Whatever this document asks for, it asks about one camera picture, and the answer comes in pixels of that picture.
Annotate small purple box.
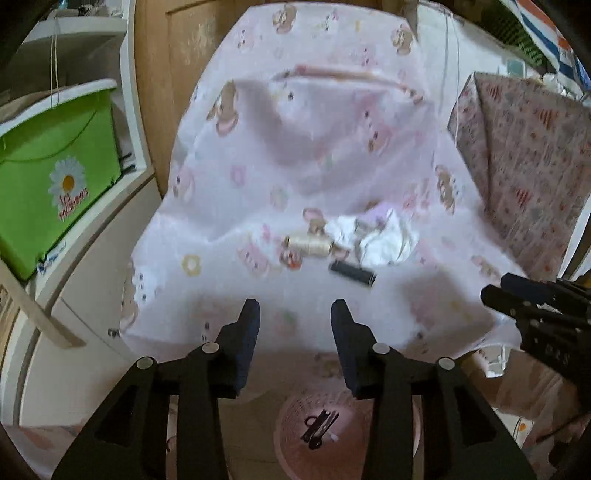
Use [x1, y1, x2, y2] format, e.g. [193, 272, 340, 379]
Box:
[359, 204, 394, 232]

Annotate cream thread spool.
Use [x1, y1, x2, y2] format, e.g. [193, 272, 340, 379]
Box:
[283, 233, 334, 256]

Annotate large white tissue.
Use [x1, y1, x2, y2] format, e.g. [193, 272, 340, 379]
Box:
[355, 215, 415, 267]

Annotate small white tissue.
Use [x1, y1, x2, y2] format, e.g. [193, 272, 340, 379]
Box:
[324, 217, 357, 247]

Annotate blue striped cloth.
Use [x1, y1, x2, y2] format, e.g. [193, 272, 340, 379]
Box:
[499, 0, 591, 90]

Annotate wooden plank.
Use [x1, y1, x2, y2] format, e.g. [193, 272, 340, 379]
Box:
[0, 263, 88, 349]

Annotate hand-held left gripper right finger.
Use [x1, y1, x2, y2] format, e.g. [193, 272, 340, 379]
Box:
[331, 299, 536, 480]

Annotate white cabinet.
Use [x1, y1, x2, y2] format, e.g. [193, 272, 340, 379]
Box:
[416, 2, 522, 139]

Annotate pink patterned cloth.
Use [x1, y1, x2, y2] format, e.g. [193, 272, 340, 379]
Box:
[447, 71, 591, 282]

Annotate white shelf unit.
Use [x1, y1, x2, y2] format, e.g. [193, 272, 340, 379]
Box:
[0, 16, 181, 430]

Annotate hanging white string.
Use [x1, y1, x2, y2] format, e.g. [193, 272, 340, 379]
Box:
[50, 18, 62, 107]

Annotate black cylinder tube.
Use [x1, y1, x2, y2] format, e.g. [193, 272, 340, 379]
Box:
[328, 260, 378, 289]

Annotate black hair clip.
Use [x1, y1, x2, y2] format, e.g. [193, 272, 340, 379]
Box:
[300, 410, 341, 442]

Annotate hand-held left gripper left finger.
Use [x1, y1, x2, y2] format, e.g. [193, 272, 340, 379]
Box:
[51, 298, 262, 480]

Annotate pink bear printed blanket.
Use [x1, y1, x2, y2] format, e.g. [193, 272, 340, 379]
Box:
[119, 2, 522, 365]

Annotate pink plastic basket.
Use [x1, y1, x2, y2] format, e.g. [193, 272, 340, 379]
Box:
[274, 391, 422, 480]

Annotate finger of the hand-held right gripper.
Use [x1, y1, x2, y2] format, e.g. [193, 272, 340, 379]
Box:
[500, 272, 591, 305]
[480, 285, 548, 321]

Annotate green storage box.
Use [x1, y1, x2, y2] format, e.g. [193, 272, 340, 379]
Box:
[0, 78, 123, 281]

